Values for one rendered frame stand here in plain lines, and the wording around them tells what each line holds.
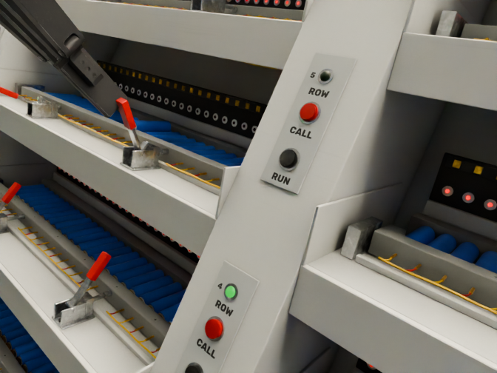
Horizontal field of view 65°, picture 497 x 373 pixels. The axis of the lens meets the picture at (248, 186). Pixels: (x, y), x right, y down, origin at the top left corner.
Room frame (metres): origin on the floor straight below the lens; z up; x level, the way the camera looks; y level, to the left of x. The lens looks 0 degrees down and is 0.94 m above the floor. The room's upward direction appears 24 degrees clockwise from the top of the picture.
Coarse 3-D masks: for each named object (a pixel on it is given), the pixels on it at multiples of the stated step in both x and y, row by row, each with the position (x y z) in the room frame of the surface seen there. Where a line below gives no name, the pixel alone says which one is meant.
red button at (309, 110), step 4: (308, 104) 0.33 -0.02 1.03; (312, 104) 0.33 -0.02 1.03; (304, 108) 0.33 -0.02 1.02; (308, 108) 0.33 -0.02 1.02; (312, 108) 0.33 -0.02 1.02; (316, 108) 0.33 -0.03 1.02; (300, 112) 0.33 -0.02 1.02; (304, 112) 0.33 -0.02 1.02; (308, 112) 0.33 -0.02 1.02; (312, 112) 0.33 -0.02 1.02; (316, 112) 0.33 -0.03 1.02; (300, 116) 0.33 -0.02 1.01; (304, 116) 0.33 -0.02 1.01; (308, 116) 0.33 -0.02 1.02; (312, 116) 0.33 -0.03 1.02; (316, 116) 0.33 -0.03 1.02; (304, 120) 0.33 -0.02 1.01; (308, 120) 0.33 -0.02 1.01
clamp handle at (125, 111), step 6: (120, 102) 0.41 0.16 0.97; (126, 102) 0.42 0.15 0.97; (120, 108) 0.42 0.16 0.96; (126, 108) 0.42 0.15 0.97; (126, 114) 0.42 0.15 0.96; (126, 120) 0.43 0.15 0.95; (132, 120) 0.43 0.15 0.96; (126, 126) 0.44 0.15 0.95; (132, 126) 0.44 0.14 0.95; (132, 132) 0.44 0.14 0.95; (132, 138) 0.45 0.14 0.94; (138, 144) 0.46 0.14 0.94; (144, 144) 0.47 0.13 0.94
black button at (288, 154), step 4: (284, 152) 0.33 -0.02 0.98; (288, 152) 0.33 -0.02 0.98; (292, 152) 0.33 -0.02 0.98; (280, 156) 0.34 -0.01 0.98; (284, 156) 0.33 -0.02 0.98; (288, 156) 0.33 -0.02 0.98; (292, 156) 0.33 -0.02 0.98; (296, 156) 0.33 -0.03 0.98; (280, 160) 0.33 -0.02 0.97; (284, 160) 0.33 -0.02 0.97; (288, 160) 0.33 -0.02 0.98; (292, 160) 0.33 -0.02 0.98; (296, 160) 0.33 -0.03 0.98; (284, 164) 0.33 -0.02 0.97; (288, 164) 0.33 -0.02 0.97; (292, 164) 0.33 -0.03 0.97
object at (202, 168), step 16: (32, 96) 0.71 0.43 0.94; (48, 96) 0.68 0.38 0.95; (64, 112) 0.65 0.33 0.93; (80, 112) 0.62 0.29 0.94; (96, 128) 0.58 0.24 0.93; (112, 128) 0.57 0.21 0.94; (128, 144) 0.55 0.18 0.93; (160, 144) 0.51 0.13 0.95; (160, 160) 0.51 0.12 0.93; (176, 160) 0.49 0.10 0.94; (192, 160) 0.47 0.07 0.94; (208, 160) 0.47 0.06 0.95; (192, 176) 0.45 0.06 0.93; (208, 176) 0.46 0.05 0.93
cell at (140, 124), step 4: (136, 120) 0.57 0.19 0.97; (136, 124) 0.57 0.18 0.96; (140, 124) 0.57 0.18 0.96; (144, 124) 0.57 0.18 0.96; (148, 124) 0.58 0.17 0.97; (152, 124) 0.59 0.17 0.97; (156, 124) 0.59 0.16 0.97; (160, 124) 0.60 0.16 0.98; (164, 124) 0.60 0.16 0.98; (168, 124) 0.61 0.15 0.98; (136, 128) 0.57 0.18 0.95; (140, 128) 0.57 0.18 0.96; (144, 128) 0.58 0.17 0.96; (148, 128) 0.58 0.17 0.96; (152, 128) 0.59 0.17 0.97; (156, 128) 0.59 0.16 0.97; (160, 128) 0.60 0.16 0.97; (164, 128) 0.60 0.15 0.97; (168, 128) 0.61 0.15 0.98
